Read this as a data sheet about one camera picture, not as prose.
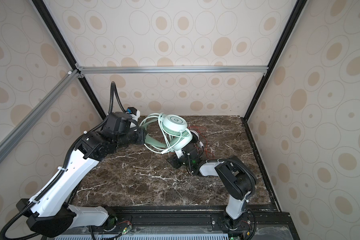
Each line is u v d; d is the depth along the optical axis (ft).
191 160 2.36
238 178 1.59
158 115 1.89
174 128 1.80
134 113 1.88
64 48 2.66
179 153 2.67
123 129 1.55
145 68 6.00
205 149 3.29
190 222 2.46
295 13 2.29
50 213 1.26
